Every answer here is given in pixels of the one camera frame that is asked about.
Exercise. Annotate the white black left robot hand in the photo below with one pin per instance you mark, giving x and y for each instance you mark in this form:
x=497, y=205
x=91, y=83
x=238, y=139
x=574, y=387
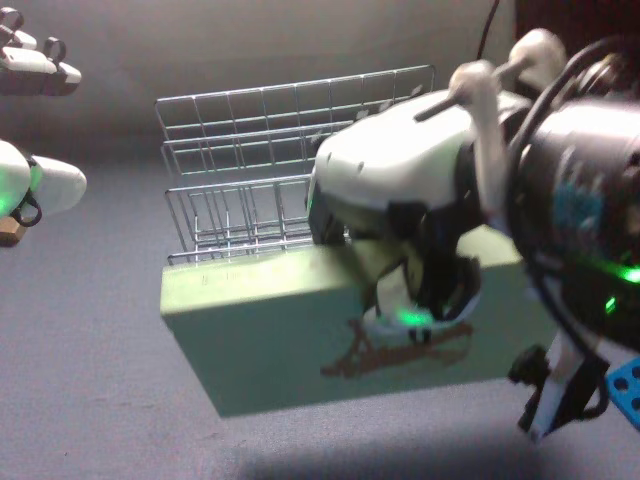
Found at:
x=55, y=185

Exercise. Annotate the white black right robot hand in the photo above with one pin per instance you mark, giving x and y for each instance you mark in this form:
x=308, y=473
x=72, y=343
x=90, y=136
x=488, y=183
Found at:
x=390, y=155

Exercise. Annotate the light green box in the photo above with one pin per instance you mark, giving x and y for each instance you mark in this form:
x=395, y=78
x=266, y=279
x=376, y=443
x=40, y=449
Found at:
x=260, y=330

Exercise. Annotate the small tan block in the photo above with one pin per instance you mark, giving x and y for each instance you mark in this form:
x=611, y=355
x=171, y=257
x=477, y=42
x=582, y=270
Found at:
x=10, y=234

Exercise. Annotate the grey table cloth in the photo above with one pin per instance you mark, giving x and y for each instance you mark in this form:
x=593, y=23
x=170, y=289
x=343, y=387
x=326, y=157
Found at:
x=90, y=350

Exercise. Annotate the black curtain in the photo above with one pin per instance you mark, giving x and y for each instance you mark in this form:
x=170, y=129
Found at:
x=600, y=20

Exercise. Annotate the blue perforated plate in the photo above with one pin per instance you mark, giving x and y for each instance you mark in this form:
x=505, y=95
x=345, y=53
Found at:
x=625, y=395

